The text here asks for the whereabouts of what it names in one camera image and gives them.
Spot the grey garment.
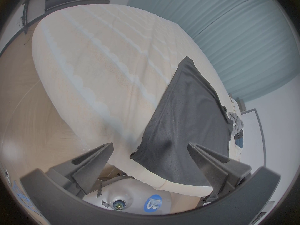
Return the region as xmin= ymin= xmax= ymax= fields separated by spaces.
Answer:
xmin=228 ymin=112 xmax=245 ymax=132

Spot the grey bedside table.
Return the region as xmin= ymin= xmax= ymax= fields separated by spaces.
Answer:
xmin=235 ymin=97 xmax=247 ymax=112

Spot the blue-green curtain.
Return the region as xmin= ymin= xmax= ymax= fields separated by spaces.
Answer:
xmin=127 ymin=0 xmax=265 ymax=40
xmin=193 ymin=0 xmax=300 ymax=103

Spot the bed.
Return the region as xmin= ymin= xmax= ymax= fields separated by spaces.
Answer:
xmin=31 ymin=4 xmax=267 ymax=196

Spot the black T-shirt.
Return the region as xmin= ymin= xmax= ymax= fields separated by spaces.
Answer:
xmin=130 ymin=56 xmax=235 ymax=202

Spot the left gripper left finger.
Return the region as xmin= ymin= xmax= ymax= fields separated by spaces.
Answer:
xmin=47 ymin=142 xmax=114 ymax=197

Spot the white printed pillow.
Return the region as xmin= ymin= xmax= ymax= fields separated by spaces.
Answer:
xmin=228 ymin=97 xmax=238 ymax=113

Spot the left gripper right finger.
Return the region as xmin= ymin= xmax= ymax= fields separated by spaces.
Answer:
xmin=187 ymin=142 xmax=252 ymax=197

